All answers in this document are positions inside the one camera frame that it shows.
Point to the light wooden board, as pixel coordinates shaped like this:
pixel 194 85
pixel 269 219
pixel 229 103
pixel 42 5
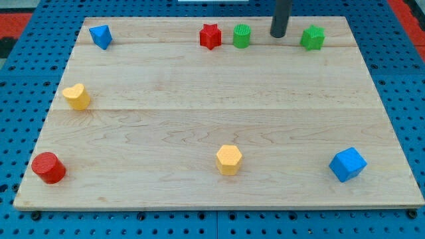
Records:
pixel 162 106

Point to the yellow hexagon block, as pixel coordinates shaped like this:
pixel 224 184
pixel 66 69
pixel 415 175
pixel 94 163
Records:
pixel 228 160

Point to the red star block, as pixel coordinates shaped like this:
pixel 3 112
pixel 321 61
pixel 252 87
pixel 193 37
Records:
pixel 210 36

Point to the green cylinder block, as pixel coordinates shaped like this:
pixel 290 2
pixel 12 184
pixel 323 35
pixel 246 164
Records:
pixel 241 36

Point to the green star block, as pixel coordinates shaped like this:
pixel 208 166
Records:
pixel 313 37

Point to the yellow heart block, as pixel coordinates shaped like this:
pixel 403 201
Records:
pixel 77 97

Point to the blue triangular prism block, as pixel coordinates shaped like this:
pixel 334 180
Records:
pixel 101 36

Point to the blue cube block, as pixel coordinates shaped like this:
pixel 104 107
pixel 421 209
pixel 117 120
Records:
pixel 347 164

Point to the red cylinder block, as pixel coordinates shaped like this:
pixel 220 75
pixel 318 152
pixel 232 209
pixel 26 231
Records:
pixel 48 167

